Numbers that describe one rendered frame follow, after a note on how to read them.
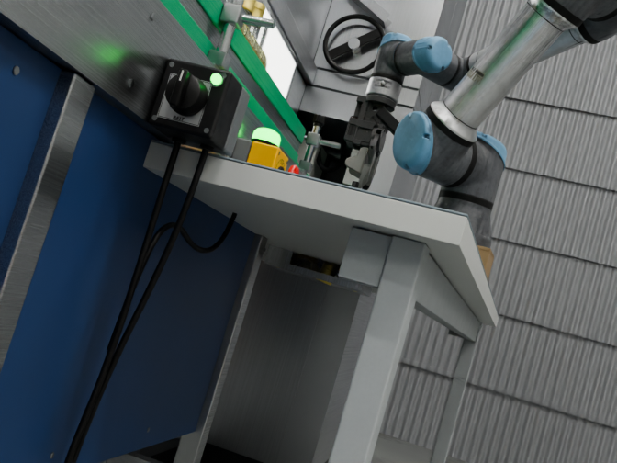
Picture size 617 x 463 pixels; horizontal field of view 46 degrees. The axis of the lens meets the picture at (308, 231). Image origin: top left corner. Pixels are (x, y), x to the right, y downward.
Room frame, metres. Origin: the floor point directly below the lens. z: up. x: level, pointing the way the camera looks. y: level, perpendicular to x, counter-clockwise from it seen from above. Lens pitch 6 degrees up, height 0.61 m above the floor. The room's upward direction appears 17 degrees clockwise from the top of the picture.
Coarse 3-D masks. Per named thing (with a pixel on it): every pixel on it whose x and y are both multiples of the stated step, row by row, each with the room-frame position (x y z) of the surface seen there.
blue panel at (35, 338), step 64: (0, 64) 0.59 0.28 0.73; (0, 128) 0.61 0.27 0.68; (128, 128) 0.81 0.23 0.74; (0, 192) 0.64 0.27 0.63; (64, 192) 0.73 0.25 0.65; (128, 192) 0.86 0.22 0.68; (64, 256) 0.77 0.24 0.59; (128, 256) 0.91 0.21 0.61; (192, 256) 1.12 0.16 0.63; (64, 320) 0.81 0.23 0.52; (128, 320) 0.97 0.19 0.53; (192, 320) 1.20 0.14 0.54; (0, 384) 0.73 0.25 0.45; (64, 384) 0.86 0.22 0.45; (128, 384) 1.03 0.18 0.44; (192, 384) 1.29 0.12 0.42; (0, 448) 0.77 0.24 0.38; (64, 448) 0.91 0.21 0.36; (128, 448) 1.10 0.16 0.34
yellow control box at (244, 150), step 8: (240, 144) 1.08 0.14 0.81; (248, 144) 1.08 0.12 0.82; (256, 144) 1.08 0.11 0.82; (264, 144) 1.08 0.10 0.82; (232, 152) 1.09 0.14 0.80; (240, 152) 1.08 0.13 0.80; (248, 152) 1.08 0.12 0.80; (256, 152) 1.08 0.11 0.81; (264, 152) 1.07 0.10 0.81; (272, 152) 1.07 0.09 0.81; (280, 152) 1.08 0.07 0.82; (248, 160) 1.08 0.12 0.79; (256, 160) 1.08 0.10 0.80; (264, 160) 1.07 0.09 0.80; (272, 160) 1.07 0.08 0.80; (280, 160) 1.09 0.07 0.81; (280, 168) 1.09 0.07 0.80
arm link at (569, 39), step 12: (588, 24) 1.31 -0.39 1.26; (600, 24) 1.28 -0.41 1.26; (612, 24) 1.27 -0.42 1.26; (564, 36) 1.36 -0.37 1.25; (576, 36) 1.35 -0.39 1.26; (588, 36) 1.33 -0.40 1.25; (600, 36) 1.32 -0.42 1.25; (552, 48) 1.40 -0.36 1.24; (564, 48) 1.39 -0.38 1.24; (468, 60) 1.55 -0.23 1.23; (540, 60) 1.44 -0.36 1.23; (456, 72) 1.55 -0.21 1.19; (444, 84) 1.57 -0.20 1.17; (456, 84) 1.57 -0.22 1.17
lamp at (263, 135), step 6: (258, 132) 1.09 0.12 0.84; (264, 132) 1.09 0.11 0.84; (270, 132) 1.09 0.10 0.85; (252, 138) 1.10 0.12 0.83; (258, 138) 1.09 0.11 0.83; (264, 138) 1.09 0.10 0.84; (270, 138) 1.09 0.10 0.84; (276, 138) 1.10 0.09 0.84; (270, 144) 1.09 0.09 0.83; (276, 144) 1.10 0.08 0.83
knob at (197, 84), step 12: (180, 72) 0.77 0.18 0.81; (168, 84) 0.78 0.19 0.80; (180, 84) 0.76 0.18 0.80; (192, 84) 0.77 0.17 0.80; (204, 84) 0.79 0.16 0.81; (168, 96) 0.78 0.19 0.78; (180, 96) 0.77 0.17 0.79; (192, 96) 0.77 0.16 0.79; (204, 96) 0.79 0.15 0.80; (180, 108) 0.78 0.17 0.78; (192, 108) 0.78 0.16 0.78
